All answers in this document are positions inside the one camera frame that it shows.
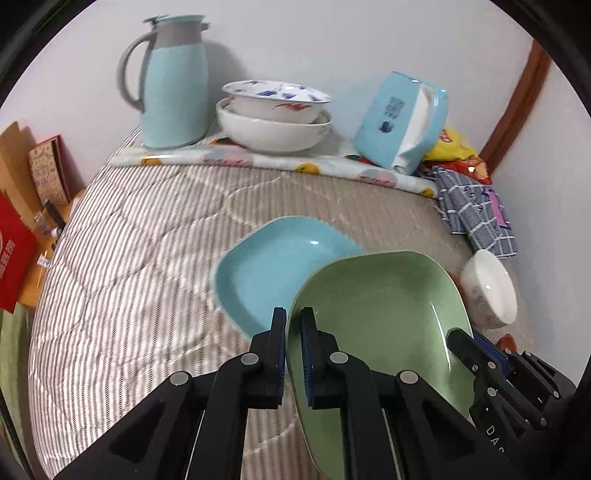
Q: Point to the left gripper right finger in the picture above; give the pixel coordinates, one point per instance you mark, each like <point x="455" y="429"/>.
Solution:
<point x="393" y="426"/>

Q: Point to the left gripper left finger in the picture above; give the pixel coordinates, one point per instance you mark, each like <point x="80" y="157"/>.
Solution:
<point x="192" y="427"/>

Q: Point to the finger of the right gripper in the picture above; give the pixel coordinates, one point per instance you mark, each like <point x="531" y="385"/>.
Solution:
<point x="480" y="364"/>
<point x="508" y="357"/>

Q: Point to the white ceramic bowl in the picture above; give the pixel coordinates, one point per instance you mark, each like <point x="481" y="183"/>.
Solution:
<point x="490" y="296"/>

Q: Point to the green square plate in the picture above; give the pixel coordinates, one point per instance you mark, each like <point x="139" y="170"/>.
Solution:
<point x="392" y="310"/>

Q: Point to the blue square plate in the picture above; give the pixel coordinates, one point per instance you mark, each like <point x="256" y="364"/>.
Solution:
<point x="266" y="269"/>

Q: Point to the striped quilted table cover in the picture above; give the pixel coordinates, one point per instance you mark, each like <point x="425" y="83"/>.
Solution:
<point x="127" y="299"/>

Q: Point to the grey checked cloth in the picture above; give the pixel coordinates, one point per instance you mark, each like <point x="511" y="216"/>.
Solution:
<point x="475" y="211"/>

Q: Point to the red snack bag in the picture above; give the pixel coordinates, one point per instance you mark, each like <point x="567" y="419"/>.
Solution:
<point x="472" y="167"/>

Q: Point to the yellow chips bag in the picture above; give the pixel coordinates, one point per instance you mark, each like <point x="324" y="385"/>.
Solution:
<point x="450" y="146"/>

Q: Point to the red paper bag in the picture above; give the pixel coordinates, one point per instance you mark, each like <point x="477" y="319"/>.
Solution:
<point x="18" y="246"/>

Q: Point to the fruit print rolled mat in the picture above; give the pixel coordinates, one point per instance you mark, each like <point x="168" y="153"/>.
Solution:
<point x="224" y="155"/>

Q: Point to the light blue electric kettle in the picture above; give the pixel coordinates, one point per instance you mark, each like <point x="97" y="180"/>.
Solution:
<point x="403" y="123"/>

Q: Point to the large white bowl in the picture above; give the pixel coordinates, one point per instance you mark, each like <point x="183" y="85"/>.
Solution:
<point x="271" y="136"/>

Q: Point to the patterned brown box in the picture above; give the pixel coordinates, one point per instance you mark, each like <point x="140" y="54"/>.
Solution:
<point x="47" y="170"/>

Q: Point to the blue patterned white bowl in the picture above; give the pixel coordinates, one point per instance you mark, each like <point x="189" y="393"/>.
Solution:
<point x="276" y="100"/>

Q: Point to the light blue thermos jug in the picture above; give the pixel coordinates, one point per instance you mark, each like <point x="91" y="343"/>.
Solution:
<point x="173" y="82"/>

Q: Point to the brown wooden door frame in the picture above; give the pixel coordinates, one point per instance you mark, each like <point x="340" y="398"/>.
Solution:
<point x="519" y="107"/>

